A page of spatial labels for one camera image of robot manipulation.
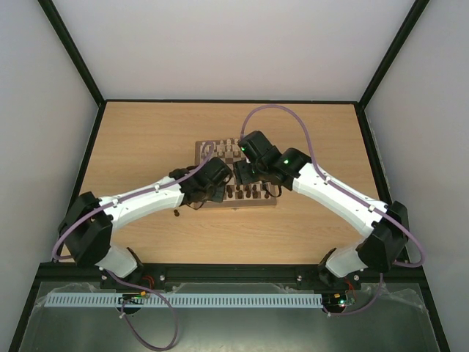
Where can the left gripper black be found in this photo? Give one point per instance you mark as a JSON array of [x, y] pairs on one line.
[[220, 194]]

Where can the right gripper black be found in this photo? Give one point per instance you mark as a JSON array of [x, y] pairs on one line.
[[242, 173]]

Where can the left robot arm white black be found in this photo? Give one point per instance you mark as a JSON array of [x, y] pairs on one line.
[[87, 228]]

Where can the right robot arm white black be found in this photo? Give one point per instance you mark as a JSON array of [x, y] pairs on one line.
[[380, 225]]

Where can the wooden chess board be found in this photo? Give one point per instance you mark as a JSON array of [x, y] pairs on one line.
[[262, 194]]

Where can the white slotted cable duct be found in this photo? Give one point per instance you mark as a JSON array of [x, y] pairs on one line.
[[185, 300]]

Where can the black aluminium rail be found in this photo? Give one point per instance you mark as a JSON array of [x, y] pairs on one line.
[[192, 272]]

